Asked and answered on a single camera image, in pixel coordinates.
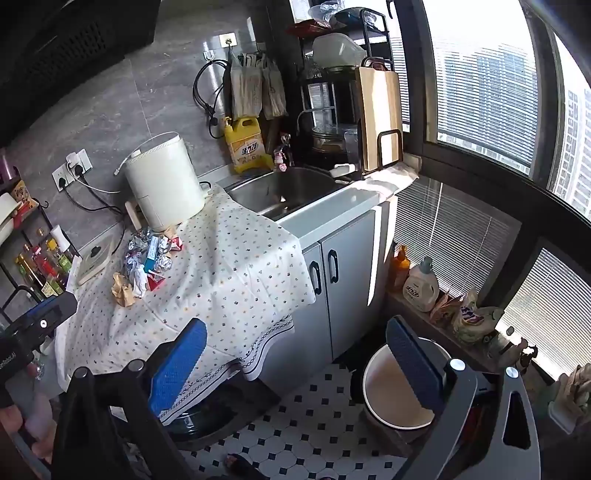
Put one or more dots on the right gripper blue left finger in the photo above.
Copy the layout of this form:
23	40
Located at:
172	363

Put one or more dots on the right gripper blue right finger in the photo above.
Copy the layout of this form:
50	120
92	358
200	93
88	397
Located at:
424	377

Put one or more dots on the red cigarette pack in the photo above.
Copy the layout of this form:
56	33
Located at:
154	281

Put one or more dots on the brown paper bag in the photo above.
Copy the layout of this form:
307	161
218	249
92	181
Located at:
122	291

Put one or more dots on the foil ball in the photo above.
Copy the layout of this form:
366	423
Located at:
163	263

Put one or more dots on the blue medicine box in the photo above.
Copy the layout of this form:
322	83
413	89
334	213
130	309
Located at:
151	254

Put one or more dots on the silver foil snack bag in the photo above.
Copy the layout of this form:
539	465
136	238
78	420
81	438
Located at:
138	246

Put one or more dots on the blue white paper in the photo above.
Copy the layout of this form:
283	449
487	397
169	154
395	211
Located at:
137	278

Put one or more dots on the white trash bucket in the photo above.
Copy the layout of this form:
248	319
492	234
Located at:
389	399

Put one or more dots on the person's left hand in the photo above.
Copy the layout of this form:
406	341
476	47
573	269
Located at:
38	423

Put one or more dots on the detergent refill pouch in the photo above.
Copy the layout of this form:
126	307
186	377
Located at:
472	323

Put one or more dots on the white laundry detergent bottle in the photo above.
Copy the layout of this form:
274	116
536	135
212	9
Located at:
421	289

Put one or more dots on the red cap oil bottle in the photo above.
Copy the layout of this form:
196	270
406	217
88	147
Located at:
46	267

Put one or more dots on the orange spray bottle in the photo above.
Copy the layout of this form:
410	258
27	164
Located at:
399	270

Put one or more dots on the floral white tablecloth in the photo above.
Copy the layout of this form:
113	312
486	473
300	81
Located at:
239	272

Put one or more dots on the cream induction cooker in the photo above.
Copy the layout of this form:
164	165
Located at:
95	260

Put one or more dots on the white top oil sprayer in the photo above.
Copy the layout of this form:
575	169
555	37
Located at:
63	243

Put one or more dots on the grey cabinet doors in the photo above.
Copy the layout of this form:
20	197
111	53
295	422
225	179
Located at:
348	271

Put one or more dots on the cream air fryer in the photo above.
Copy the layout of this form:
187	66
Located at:
163	181

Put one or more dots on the stainless steel sink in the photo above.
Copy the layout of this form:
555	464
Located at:
278	194

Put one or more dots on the yellow dish soap bottle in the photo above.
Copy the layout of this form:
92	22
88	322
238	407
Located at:
245	144

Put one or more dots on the black dish rack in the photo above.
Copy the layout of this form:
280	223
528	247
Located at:
336	39

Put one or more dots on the wooden cutting board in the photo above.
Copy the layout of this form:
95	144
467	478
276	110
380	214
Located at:
381	118

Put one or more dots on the hanging plastic bags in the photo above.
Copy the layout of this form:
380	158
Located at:
256	87

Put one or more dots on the wall power sockets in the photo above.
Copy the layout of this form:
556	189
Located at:
74	166

